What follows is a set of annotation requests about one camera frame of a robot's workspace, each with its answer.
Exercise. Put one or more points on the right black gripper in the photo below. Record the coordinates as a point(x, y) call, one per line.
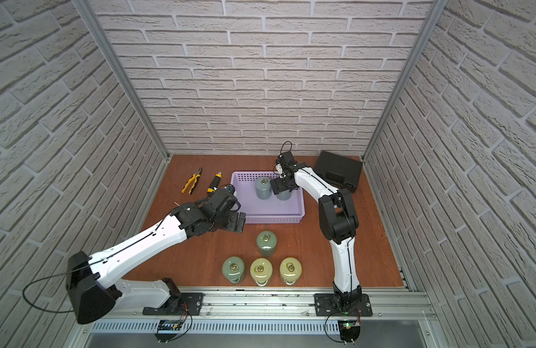
point(281, 185)

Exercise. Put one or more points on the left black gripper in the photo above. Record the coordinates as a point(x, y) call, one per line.
point(232, 220)

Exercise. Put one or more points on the blue-grey canister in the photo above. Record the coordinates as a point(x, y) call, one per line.
point(284, 195)
point(263, 188)

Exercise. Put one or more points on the lavender plastic basket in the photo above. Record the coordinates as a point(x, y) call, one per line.
point(271, 210)

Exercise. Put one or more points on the dark green canister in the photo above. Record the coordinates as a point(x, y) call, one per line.
point(266, 242)

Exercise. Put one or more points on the yellow-green canister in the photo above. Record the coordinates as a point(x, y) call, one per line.
point(290, 270)
point(261, 271)

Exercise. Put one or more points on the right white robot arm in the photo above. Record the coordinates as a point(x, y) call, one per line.
point(338, 222)

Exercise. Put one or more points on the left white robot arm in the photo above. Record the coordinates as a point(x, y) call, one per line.
point(96, 285)

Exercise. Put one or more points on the yellow black pliers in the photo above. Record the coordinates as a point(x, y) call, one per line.
point(191, 183)

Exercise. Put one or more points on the black plastic tool case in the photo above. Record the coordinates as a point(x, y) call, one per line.
point(342, 172)

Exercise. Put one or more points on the left controller board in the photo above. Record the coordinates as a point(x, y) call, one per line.
point(169, 330)

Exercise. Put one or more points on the controller board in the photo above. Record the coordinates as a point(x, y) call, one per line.
point(349, 331)
point(169, 330)

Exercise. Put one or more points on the right controller board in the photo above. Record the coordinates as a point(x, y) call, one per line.
point(349, 331)

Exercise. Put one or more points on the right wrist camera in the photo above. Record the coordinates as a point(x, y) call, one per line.
point(285, 164)

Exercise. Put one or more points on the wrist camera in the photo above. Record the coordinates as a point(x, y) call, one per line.
point(228, 190)
point(285, 164)

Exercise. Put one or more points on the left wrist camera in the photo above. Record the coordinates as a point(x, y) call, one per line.
point(228, 190)

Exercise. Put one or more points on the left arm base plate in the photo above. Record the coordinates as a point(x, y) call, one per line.
point(181, 303)

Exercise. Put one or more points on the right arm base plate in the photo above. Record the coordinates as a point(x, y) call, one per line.
point(329, 304)

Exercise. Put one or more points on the right aluminium corner post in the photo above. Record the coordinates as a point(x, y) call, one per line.
point(420, 43)

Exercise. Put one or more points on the aluminium corner post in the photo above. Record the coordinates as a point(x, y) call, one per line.
point(420, 43)
point(90, 19)

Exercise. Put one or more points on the left aluminium corner post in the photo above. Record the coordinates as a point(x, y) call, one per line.
point(90, 19)

